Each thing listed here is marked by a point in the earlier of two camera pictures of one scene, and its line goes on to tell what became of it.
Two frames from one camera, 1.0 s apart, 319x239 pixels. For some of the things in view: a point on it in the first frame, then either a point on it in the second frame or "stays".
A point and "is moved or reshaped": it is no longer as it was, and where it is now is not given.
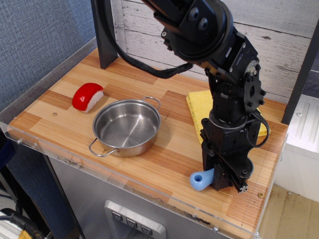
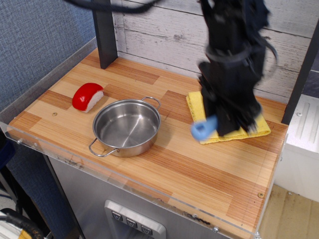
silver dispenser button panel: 125,222 stays
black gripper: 231,136 -> 228,81
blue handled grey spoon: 200,180 is moved or reshaped
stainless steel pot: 130,126 stays
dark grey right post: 302,81 stays
